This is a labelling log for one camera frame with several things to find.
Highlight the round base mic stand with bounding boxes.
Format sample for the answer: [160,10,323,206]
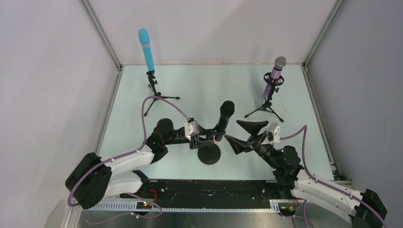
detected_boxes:
[197,139,221,165]

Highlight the black microphone orange end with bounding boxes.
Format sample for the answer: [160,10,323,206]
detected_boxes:
[214,100,235,142]

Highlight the shock mount tripod stand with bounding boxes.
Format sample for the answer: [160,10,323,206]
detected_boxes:
[244,72,284,123]

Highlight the purple glitter microphone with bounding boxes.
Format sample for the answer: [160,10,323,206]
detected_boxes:
[263,56,287,98]

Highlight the black tripod mic stand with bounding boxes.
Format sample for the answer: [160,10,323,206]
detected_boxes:
[144,70,180,116]

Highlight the blue toy microphone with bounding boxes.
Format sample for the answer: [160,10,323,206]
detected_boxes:
[138,28,154,71]

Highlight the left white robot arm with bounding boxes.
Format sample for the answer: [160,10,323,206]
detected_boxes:
[65,118,217,209]

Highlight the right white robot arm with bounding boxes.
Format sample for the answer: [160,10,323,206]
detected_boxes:
[224,120,387,228]

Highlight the right circuit board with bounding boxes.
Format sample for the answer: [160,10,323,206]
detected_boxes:
[279,206,296,217]

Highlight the circuit board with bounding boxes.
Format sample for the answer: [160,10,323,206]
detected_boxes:
[136,201,153,210]
[279,206,296,217]

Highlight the left circuit board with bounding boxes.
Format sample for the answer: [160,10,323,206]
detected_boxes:
[136,201,153,210]

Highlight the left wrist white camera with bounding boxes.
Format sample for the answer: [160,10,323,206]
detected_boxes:
[184,121,200,141]

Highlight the wrist white camera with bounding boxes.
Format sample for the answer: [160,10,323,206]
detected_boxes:
[261,122,281,144]
[184,121,200,141]

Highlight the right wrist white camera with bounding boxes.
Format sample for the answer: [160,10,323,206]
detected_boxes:
[261,122,281,144]

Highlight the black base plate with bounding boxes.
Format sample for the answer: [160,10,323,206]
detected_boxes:
[136,180,294,209]

